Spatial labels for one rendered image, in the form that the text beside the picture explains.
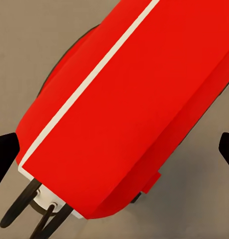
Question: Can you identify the radio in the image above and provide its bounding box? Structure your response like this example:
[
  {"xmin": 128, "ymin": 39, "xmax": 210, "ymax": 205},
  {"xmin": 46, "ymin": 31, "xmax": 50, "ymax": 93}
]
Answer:
[{"xmin": 0, "ymin": 0, "xmax": 229, "ymax": 239}]

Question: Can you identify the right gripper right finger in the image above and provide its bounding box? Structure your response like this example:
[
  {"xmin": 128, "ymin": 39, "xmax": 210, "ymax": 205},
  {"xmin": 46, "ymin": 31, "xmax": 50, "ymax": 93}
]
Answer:
[{"xmin": 219, "ymin": 132, "xmax": 229, "ymax": 164}]

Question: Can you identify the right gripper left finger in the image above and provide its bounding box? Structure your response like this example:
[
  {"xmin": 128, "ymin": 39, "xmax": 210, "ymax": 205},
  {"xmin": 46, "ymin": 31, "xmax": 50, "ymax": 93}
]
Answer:
[{"xmin": 0, "ymin": 132, "xmax": 20, "ymax": 182}]

